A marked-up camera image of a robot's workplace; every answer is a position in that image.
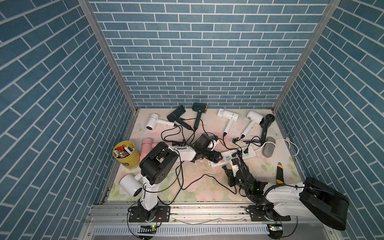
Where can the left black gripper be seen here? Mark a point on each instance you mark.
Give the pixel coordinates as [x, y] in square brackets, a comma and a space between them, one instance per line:
[215, 159]

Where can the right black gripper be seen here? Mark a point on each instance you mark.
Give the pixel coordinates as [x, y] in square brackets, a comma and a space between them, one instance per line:
[230, 177]

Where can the white power strip coloured sockets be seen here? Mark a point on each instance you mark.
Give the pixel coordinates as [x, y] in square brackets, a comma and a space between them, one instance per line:
[232, 154]

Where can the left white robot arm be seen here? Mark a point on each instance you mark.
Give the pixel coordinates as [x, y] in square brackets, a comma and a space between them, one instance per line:
[158, 163]

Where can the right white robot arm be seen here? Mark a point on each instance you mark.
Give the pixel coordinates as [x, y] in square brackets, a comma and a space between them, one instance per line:
[280, 202]

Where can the yellow black utility knife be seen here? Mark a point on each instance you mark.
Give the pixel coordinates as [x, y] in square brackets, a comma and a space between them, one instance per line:
[280, 174]

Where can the white folding hair dryer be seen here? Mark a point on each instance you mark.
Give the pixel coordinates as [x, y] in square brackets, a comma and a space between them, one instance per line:
[230, 116]

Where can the dark green dryer centre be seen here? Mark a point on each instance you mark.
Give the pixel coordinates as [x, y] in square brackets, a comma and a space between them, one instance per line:
[200, 108]

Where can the white glossy hair dryer right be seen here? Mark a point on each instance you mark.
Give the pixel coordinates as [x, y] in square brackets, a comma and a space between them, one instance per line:
[255, 120]

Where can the dark green dryer angled nozzle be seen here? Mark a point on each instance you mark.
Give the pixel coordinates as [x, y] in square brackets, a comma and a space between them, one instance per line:
[175, 116]

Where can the dark green dryer right corner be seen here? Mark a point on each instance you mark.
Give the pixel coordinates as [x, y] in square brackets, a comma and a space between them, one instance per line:
[265, 123]

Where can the pink hair dryer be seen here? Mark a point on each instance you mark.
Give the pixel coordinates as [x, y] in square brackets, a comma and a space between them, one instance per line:
[147, 146]

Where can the white hair dryer far left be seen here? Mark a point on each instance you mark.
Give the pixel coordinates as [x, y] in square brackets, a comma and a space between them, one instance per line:
[154, 120]

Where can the large white dryer front left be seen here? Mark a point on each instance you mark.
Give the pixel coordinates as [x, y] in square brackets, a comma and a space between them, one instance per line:
[131, 184]

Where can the yellow cup of pens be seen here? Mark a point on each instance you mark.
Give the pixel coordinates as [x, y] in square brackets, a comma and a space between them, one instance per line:
[127, 154]

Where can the white wall cable connector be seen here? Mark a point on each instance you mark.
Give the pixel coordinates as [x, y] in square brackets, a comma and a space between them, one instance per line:
[291, 145]

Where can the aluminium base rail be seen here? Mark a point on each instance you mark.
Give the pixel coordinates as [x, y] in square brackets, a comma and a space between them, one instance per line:
[199, 221]

